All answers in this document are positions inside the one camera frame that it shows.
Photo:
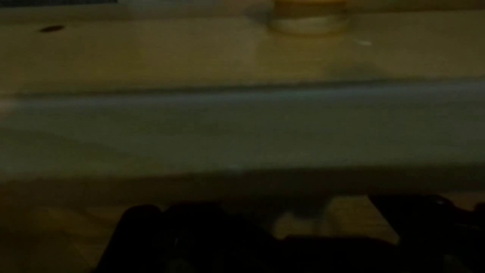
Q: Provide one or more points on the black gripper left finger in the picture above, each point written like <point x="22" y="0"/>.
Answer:
<point x="187" y="238"/>

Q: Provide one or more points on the clear stemless glass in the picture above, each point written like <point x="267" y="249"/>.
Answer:
<point x="308" y="17"/>

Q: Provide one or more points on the wooden dresser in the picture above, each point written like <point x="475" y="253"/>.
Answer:
<point x="116" y="103"/>

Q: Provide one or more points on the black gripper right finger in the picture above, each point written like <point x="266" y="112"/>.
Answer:
<point x="434" y="234"/>

